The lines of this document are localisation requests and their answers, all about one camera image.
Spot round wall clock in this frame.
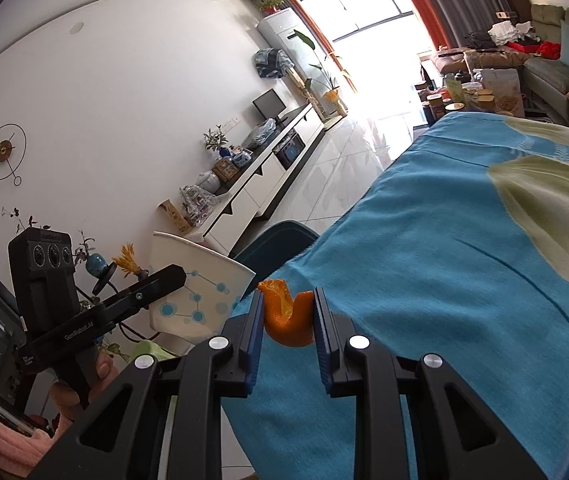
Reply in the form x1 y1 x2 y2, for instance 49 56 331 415
0 123 28 186

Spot white TV cabinet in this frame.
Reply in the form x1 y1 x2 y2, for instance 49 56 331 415
192 102 325 256

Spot dark wooden cabinet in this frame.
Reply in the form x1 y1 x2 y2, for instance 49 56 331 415
502 0 533 23

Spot paper cup blue dot print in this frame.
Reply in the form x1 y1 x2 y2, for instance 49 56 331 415
148 231 256 356

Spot white standing air conditioner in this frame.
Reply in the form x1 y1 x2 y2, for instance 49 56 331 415
257 8 315 91

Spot green sofa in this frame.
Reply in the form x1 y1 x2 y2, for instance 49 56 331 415
515 4 569 136

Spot blue vase with plant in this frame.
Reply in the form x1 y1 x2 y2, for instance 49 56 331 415
74 230 110 278

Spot person's left hand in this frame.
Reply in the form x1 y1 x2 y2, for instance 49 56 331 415
50 352 120 428

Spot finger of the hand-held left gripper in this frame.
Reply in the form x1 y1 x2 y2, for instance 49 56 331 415
97 266 188 326

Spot vase with branches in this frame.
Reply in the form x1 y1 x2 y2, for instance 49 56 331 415
203 127 230 159

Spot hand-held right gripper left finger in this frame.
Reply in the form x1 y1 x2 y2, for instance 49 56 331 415
27 289 265 480

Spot blue printed table cloth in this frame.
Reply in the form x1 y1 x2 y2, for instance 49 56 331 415
222 111 569 480

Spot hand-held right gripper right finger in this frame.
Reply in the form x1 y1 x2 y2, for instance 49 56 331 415
313 287 548 480

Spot ship model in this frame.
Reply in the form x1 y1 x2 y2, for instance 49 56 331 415
179 185 220 226

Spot group of jars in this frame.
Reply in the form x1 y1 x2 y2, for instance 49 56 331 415
425 72 496 114

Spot tall leafy plant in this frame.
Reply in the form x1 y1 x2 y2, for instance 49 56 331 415
289 29 353 116

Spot glass coffee table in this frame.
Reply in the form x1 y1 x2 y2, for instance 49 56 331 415
417 67 555 126

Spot brown paper box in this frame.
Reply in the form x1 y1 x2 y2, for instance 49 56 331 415
158 199 192 233

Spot white ceramic jar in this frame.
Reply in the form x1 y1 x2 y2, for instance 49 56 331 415
197 170 221 194

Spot window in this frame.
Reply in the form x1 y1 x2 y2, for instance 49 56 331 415
299 0 415 43

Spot person's left forearm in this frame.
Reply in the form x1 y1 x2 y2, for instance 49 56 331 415
0 407 60 476

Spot teal trash bin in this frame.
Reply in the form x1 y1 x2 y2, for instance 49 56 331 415
228 221 321 288

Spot white clothes pile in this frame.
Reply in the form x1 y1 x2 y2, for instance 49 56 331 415
488 21 535 43

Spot orange peel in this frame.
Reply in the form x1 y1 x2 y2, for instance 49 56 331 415
258 278 315 348

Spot patterned paper bag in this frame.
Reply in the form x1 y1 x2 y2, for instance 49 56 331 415
479 67 523 116

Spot black monitor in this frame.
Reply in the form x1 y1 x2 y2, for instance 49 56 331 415
252 89 288 122

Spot yellow dried wheat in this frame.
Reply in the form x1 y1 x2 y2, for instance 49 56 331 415
112 243 151 281

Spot brown ottoman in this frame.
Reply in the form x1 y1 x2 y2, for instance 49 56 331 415
429 46 530 73

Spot clear plastic bag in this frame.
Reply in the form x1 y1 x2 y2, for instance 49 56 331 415
249 119 278 148

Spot red cloth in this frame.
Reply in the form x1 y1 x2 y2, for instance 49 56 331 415
507 40 563 58

